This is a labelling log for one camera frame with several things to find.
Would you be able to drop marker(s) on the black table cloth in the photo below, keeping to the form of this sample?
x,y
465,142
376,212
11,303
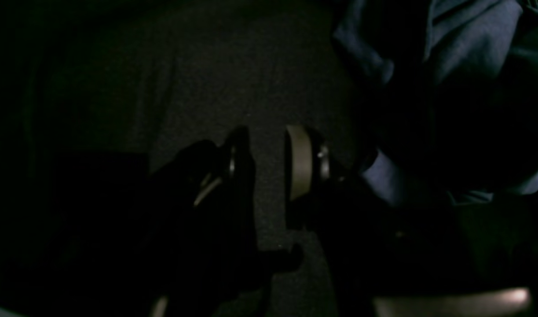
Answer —
x,y
96,96

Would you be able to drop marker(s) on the blue-grey t-shirt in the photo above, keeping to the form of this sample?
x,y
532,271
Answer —
x,y
449,93

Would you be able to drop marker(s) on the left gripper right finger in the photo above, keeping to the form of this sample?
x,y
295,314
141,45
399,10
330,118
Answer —
x,y
365,242

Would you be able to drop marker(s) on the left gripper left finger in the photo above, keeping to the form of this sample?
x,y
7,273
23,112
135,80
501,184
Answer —
x,y
201,249

